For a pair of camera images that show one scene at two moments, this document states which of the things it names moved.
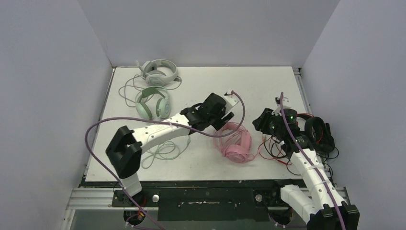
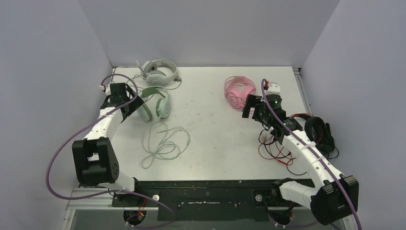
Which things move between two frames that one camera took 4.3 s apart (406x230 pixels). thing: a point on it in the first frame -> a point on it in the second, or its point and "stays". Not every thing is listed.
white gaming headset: x=158 y=72 stays
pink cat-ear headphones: x=234 y=141 -> x=236 y=88
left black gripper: x=223 y=117 -> x=133 y=107
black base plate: x=203 y=201 stays
